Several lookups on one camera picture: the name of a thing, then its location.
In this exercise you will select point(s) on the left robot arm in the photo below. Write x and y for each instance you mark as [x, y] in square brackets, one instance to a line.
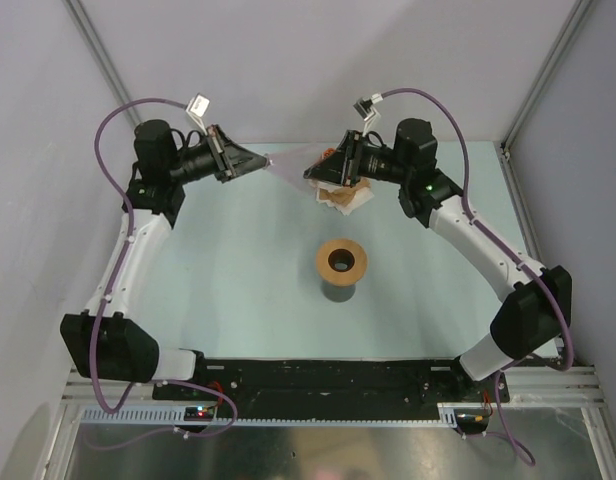
[106, 340]

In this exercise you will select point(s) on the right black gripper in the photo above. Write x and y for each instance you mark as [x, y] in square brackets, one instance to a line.
[344, 165]

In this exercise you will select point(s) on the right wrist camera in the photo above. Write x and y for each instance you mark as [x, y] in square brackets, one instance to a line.
[366, 108]

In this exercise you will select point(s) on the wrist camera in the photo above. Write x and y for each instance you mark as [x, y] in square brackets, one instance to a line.
[196, 109]
[366, 108]

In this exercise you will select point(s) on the pink glass dripper cone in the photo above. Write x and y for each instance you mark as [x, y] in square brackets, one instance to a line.
[290, 164]

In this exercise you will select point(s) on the aluminium frame post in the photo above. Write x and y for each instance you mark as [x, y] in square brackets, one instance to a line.
[557, 53]
[99, 52]

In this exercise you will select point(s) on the right aluminium frame post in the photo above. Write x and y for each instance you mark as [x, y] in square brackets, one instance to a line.
[557, 53]

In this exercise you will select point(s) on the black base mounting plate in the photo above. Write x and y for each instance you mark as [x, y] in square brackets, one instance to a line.
[333, 390]

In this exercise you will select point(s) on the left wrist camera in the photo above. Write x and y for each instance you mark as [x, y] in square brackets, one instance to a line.
[196, 109]

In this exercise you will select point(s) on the aluminium extrusion rail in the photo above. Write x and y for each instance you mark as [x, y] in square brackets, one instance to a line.
[80, 389]

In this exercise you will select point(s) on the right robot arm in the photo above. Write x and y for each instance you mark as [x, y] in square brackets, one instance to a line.
[535, 300]

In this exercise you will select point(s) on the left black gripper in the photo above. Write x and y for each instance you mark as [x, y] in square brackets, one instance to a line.
[230, 160]

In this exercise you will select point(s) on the stack of paper filters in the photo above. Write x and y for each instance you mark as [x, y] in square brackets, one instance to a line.
[343, 199]

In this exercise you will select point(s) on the left aluminium frame post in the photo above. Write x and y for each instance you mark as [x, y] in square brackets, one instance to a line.
[99, 52]

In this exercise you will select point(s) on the glass carafe with coffee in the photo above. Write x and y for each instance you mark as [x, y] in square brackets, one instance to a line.
[338, 294]

